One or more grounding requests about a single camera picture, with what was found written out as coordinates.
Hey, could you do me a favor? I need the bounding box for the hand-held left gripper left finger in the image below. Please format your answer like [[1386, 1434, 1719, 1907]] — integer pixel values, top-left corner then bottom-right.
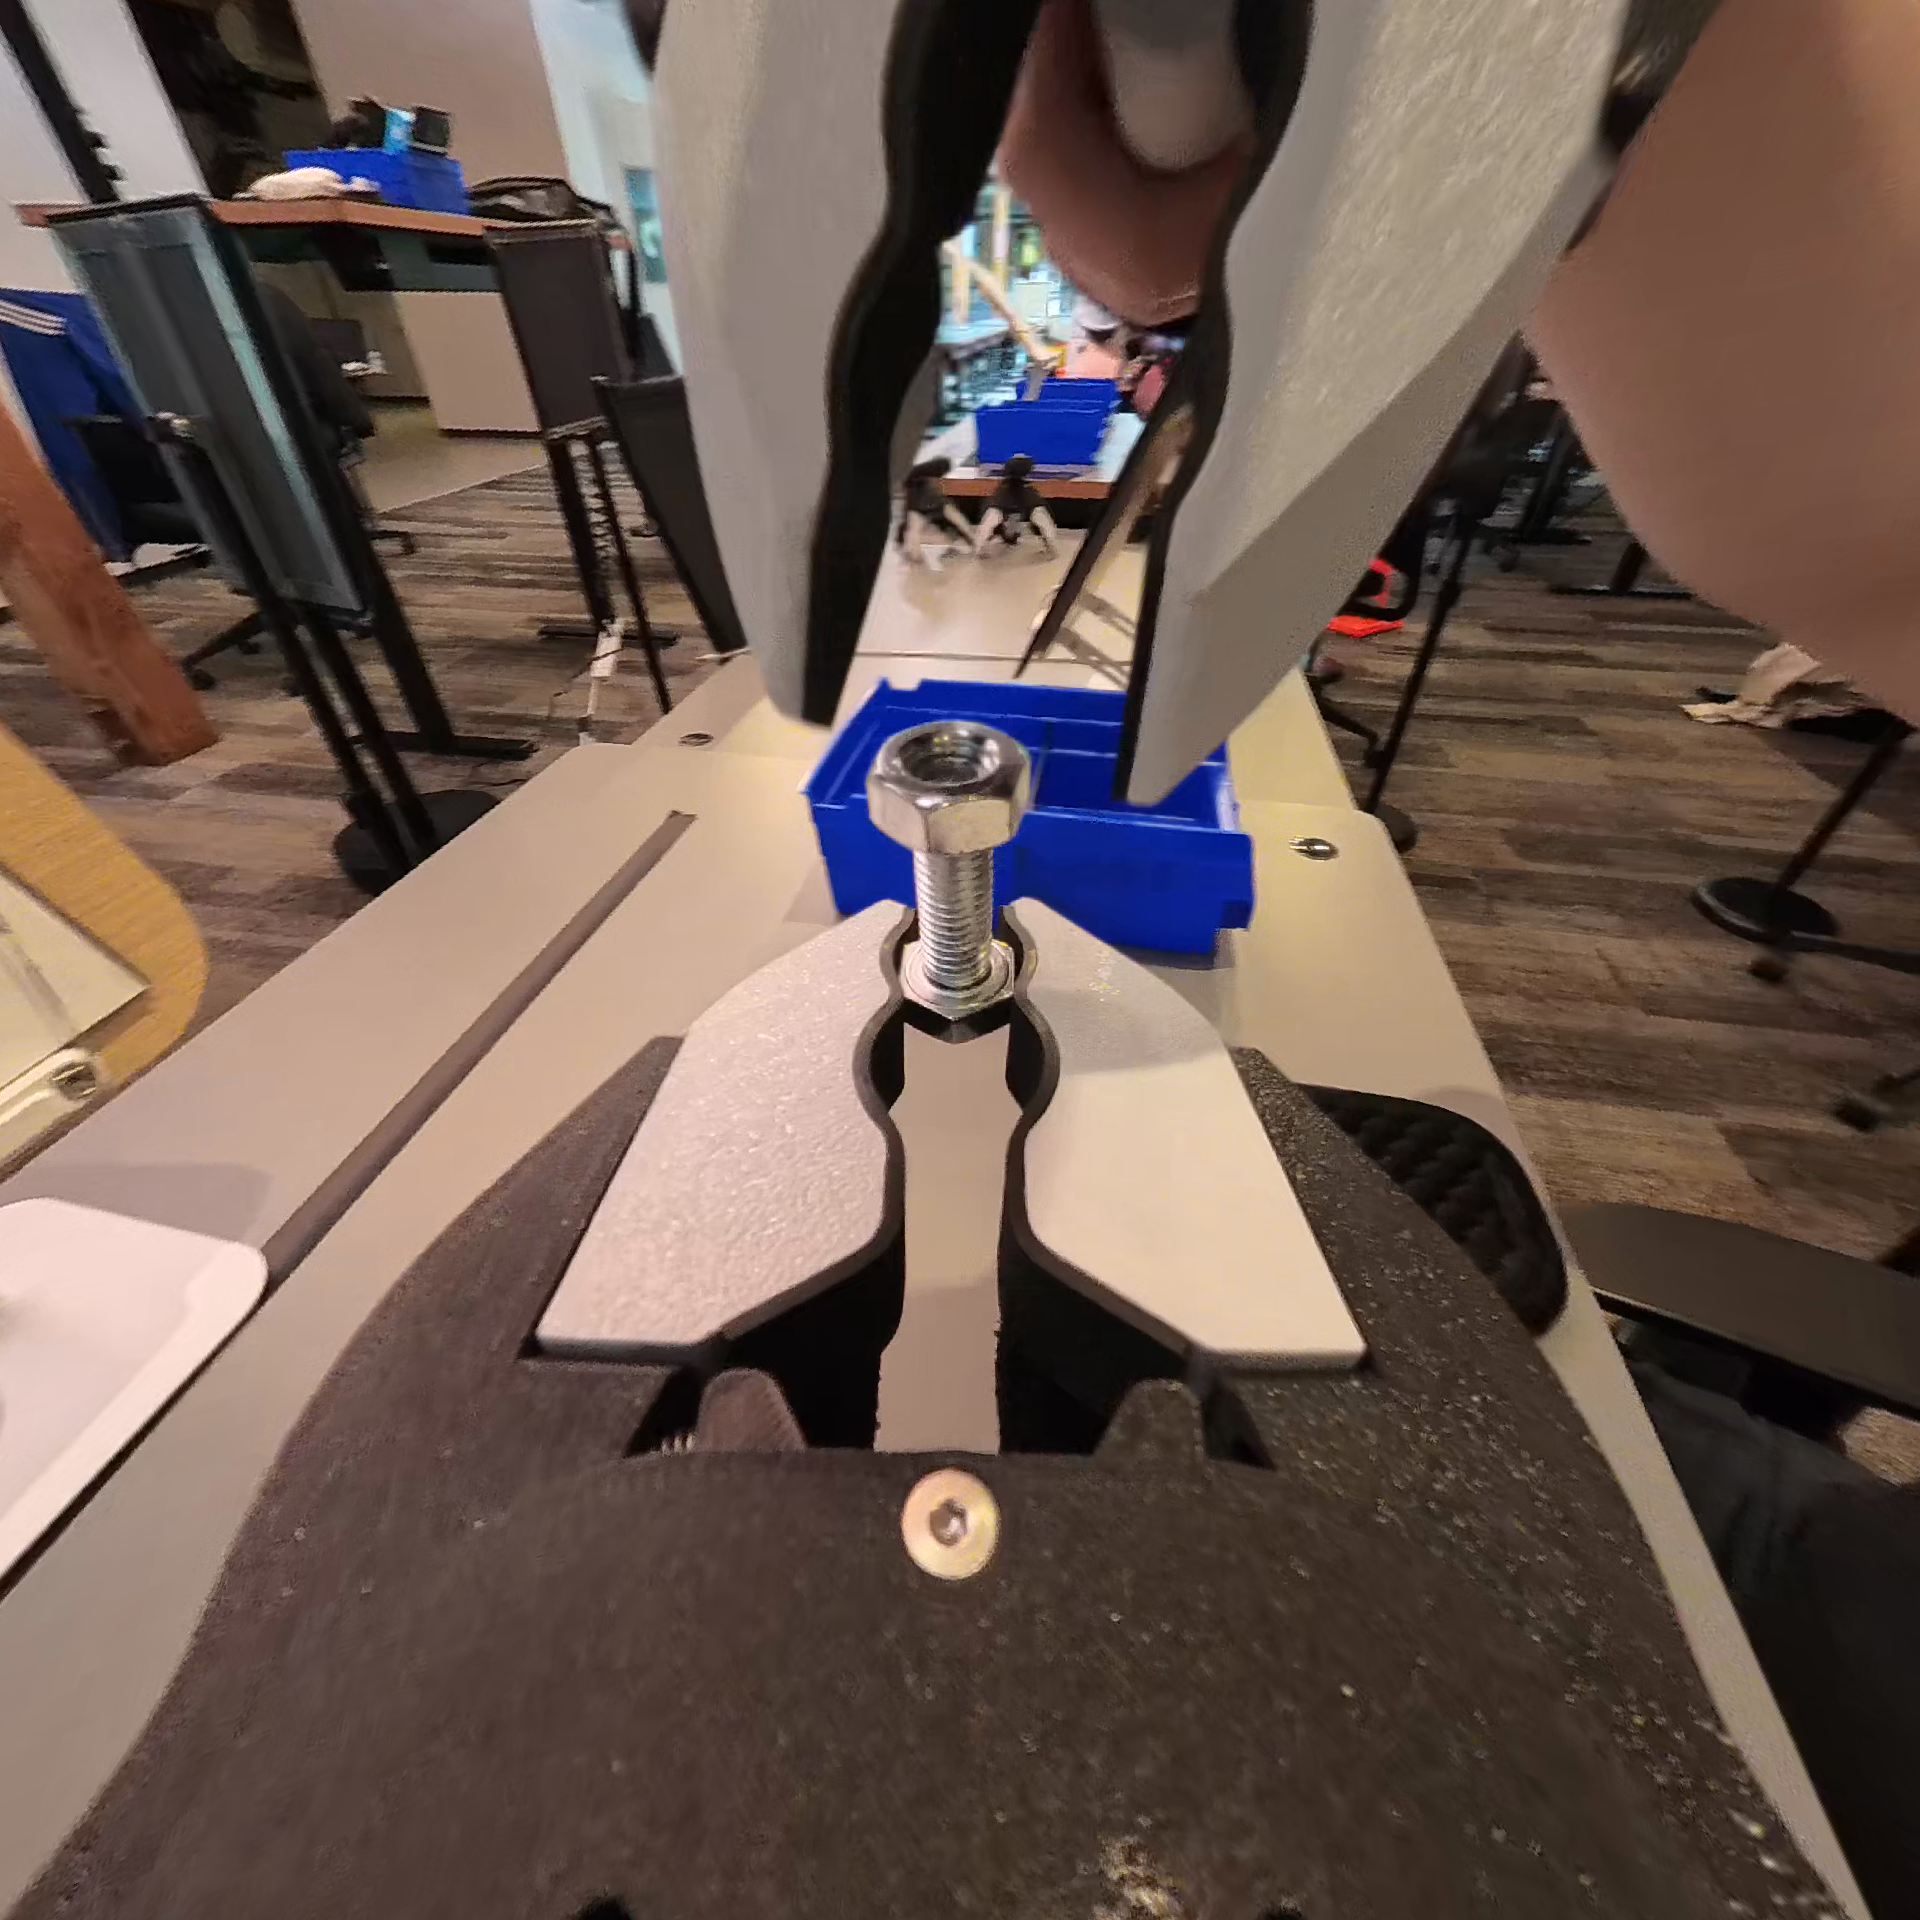
[[532, 901, 916, 1448]]

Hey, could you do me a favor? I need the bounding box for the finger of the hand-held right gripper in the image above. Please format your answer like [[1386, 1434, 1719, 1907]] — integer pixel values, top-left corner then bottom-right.
[[647, 0, 1052, 730], [1112, 0, 1633, 812]]

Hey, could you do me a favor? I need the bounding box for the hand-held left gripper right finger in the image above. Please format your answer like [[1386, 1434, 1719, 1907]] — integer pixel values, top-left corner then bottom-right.
[[991, 901, 1370, 1452]]

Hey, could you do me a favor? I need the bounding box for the blue plastic bin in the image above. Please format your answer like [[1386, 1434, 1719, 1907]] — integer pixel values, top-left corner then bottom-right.
[[976, 376, 1120, 467], [804, 678, 1256, 959], [285, 147, 473, 213]]

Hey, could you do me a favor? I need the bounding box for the silver hex bolt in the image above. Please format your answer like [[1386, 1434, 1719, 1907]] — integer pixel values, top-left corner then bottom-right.
[[897, 838, 1024, 1039]]

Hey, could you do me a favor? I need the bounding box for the silver hex nut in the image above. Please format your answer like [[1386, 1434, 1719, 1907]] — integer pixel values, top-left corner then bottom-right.
[[865, 718, 1039, 856]]

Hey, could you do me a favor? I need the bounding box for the person's right forearm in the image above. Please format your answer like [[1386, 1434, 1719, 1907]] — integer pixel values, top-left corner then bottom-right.
[[1522, 0, 1920, 723]]

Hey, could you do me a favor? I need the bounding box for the person's right hand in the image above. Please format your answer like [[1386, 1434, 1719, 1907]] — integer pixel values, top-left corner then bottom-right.
[[996, 0, 1256, 328]]

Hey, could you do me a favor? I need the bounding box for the idle hand-held gripper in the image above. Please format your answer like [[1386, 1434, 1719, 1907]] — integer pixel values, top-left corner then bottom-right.
[[897, 458, 976, 564], [976, 458, 1059, 557]]

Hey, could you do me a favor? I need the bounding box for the black foam pad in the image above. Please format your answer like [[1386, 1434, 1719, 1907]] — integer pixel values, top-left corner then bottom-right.
[[1306, 1083, 1569, 1338]]

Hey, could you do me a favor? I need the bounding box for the dark monitor on stand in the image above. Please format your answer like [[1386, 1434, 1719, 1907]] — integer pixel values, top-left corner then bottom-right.
[[47, 195, 535, 893]]

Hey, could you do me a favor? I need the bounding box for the black chair armrest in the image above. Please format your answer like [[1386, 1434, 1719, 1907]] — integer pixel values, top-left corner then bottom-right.
[[1559, 1199, 1920, 1413]]

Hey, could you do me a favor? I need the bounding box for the black round stand base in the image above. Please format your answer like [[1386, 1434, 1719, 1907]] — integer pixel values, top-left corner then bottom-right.
[[1691, 877, 1841, 947]]

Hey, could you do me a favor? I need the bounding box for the blue jacket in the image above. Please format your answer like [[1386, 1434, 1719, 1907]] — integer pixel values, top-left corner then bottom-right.
[[0, 293, 153, 564]]

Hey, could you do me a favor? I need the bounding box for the white page holder bar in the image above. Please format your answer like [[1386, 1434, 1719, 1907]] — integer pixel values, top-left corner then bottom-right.
[[0, 871, 153, 1134]]

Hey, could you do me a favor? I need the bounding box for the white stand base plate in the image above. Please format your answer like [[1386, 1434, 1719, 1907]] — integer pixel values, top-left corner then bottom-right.
[[0, 1197, 271, 1576]]

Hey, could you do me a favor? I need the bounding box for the wooden post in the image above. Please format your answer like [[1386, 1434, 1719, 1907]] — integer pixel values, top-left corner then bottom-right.
[[0, 397, 219, 767]]

